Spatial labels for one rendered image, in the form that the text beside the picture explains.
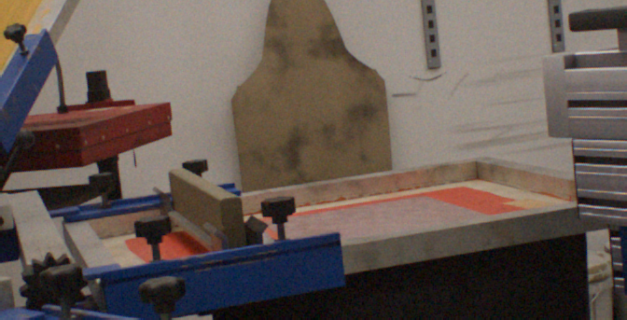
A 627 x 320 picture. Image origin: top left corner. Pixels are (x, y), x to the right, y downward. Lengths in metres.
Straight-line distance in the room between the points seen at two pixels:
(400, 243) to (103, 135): 1.27
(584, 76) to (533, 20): 2.91
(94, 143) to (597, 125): 1.57
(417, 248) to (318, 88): 2.30
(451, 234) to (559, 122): 0.31
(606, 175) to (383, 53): 2.72
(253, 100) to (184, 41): 0.29
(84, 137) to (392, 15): 1.64
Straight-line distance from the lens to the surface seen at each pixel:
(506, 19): 4.08
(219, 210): 1.51
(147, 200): 1.99
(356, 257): 1.47
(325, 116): 3.77
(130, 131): 2.78
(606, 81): 1.21
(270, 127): 3.72
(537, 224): 1.56
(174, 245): 1.79
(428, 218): 1.78
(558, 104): 1.26
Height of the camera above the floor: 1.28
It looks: 6 degrees down
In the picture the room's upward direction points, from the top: 6 degrees counter-clockwise
